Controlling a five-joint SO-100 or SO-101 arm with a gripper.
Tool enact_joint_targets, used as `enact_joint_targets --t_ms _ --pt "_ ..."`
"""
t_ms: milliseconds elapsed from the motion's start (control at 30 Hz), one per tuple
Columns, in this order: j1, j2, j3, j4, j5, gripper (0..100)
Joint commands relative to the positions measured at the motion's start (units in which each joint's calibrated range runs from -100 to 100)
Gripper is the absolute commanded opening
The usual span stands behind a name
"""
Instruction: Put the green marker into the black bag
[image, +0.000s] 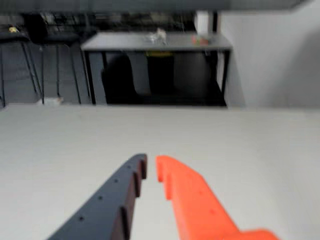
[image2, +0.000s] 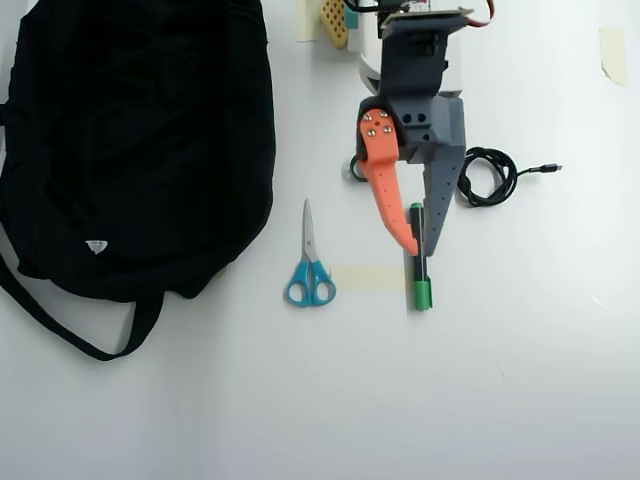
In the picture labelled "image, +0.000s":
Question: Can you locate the dark navy gripper finger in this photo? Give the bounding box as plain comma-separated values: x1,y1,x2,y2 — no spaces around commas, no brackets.
46,153,148,240

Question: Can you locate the black metal frame table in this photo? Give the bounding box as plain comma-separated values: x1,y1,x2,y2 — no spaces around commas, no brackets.
81,31,234,107

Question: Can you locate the dark chair under table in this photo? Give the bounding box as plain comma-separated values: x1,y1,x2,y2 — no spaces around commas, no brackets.
100,53,152,97

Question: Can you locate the black thin-legged chair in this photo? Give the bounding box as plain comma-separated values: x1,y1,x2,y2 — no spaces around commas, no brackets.
21,13,92,105

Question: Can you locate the red and green object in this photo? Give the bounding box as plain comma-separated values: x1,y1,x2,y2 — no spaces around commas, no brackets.
191,34,211,46

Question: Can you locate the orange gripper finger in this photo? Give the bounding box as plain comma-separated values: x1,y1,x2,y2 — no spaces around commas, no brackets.
155,154,281,240

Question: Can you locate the clear object on table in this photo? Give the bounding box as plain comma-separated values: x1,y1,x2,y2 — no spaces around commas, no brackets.
143,27,168,45

